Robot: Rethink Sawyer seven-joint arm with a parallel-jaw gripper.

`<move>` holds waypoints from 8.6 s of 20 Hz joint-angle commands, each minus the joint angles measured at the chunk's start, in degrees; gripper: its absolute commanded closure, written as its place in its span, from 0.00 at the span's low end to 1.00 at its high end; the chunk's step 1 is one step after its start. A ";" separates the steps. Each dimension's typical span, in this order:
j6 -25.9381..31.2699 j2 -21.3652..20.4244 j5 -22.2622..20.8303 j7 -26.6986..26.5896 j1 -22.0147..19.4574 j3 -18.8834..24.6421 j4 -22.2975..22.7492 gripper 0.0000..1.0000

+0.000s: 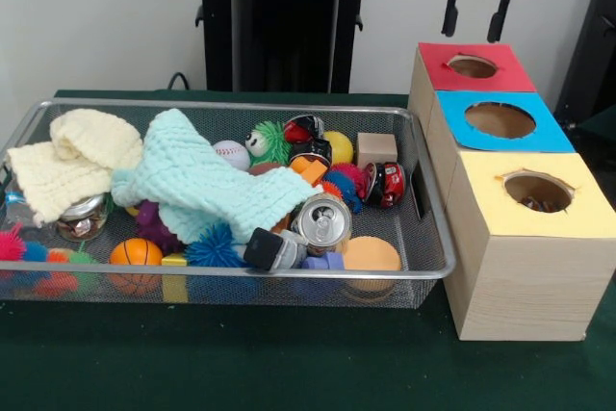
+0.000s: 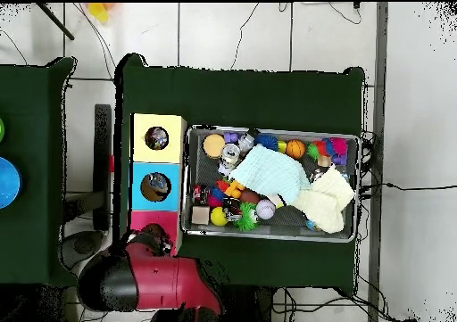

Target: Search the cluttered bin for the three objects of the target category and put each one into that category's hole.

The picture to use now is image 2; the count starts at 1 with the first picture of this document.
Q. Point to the blue round disc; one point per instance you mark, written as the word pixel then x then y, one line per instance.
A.
pixel 7 183

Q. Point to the black chair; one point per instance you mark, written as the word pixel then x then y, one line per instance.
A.
pixel 103 193

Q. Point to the green cloth side table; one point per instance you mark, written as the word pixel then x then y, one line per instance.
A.
pixel 32 108

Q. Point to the silver drinks can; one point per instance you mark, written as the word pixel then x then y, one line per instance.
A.
pixel 230 153

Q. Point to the yellow ball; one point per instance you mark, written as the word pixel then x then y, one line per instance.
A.
pixel 218 216

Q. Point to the white toy baseball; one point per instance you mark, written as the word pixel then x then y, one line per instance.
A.
pixel 265 208

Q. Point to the clear plastic packet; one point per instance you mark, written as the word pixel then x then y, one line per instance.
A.
pixel 156 186

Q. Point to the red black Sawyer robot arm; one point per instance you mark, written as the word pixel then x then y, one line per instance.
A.
pixel 161 279

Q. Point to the grey metal beam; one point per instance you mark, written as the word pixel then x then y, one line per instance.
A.
pixel 378 86

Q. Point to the mint green cloth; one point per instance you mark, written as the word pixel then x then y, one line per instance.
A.
pixel 271 172

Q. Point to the green spiky ball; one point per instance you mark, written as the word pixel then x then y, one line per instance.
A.
pixel 246 217

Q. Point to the peach orange ball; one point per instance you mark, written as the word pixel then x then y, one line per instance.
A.
pixel 213 146

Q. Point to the multicolour cartoon print cloth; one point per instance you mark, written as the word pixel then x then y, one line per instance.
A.
pixel 156 138

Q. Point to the orange toy basketball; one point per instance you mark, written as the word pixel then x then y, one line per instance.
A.
pixel 295 149

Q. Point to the wooden box with three holes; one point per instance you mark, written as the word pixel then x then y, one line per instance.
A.
pixel 143 165

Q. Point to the yellow floor object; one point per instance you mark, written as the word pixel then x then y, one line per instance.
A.
pixel 98 11

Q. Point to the orange plastic toy brick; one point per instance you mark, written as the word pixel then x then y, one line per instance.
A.
pixel 233 189

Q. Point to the pink spiky ball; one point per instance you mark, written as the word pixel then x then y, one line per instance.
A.
pixel 338 146

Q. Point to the shallow clear mesh bin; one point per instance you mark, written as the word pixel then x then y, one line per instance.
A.
pixel 335 235

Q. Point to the small wooden cube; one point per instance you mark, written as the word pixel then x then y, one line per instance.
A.
pixel 201 214

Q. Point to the black rod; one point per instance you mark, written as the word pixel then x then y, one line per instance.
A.
pixel 56 21

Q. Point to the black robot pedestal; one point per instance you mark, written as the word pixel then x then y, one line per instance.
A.
pixel 250 308

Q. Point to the cream yellow cloth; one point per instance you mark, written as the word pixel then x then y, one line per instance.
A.
pixel 325 201

